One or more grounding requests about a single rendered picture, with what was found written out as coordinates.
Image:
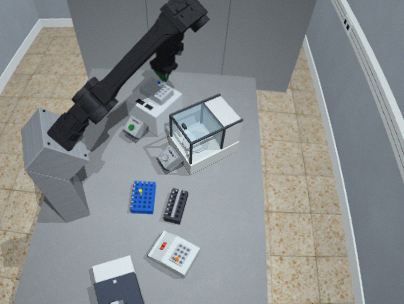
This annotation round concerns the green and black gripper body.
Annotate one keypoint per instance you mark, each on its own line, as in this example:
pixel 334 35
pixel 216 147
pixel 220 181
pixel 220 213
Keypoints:
pixel 162 65

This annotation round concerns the white analytical balance with glass draft shield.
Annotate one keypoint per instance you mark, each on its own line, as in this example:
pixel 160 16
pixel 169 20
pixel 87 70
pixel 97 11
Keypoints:
pixel 208 134

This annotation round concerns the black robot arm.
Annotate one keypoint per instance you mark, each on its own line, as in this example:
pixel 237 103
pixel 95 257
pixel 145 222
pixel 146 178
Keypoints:
pixel 69 127

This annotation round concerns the blue tube rack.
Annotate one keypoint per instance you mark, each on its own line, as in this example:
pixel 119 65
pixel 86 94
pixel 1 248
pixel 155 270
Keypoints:
pixel 137 204

